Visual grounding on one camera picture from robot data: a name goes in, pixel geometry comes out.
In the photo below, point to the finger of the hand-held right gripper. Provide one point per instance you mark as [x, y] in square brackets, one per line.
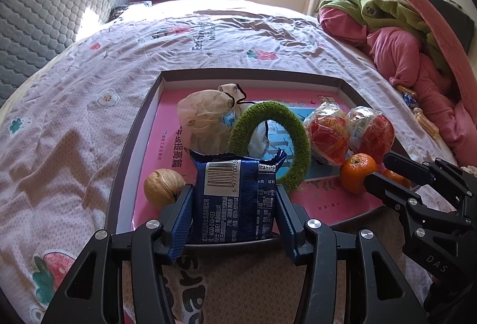
[384, 190]
[402, 164]

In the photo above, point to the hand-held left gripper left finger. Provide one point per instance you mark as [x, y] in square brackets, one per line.
[182, 219]

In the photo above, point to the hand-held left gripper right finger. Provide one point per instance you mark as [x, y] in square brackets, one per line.
[289, 227]

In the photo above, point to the orange tangerine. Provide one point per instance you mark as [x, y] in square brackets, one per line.
[398, 177]
[356, 173]

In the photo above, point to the brown walnut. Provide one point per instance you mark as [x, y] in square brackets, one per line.
[162, 188]

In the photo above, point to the red toy egg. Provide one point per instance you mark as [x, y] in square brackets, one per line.
[372, 134]
[328, 134]

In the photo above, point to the dark blue biscuit packet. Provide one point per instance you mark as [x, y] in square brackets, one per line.
[231, 204]

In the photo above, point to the green fuzzy hair scrunchie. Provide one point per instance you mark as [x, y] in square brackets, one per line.
[298, 145]

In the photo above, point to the dark cardboard box tray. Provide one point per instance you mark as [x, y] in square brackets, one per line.
[139, 145]

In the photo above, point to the cream sheer hair scrunchie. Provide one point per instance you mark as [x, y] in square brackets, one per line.
[201, 111]

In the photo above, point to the yellow wafer packet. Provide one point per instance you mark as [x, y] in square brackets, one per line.
[426, 122]

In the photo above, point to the small blue snack packet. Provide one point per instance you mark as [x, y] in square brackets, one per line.
[410, 101]

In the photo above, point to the white and red scrunchie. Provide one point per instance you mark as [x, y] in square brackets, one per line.
[468, 171]

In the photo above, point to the small yellow snack packet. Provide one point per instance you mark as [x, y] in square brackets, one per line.
[404, 89]

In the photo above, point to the pink quilt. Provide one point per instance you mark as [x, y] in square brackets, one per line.
[398, 55]

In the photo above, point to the strawberry print bed sheet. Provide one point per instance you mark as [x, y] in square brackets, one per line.
[74, 130]

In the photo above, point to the pink curved cushion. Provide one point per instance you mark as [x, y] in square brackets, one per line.
[443, 29]

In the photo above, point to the green plush blanket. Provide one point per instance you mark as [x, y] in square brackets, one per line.
[391, 14]

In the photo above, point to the black monitor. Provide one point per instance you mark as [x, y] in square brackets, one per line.
[454, 18]

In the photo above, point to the grey quilted headboard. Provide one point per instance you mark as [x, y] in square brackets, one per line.
[44, 11]

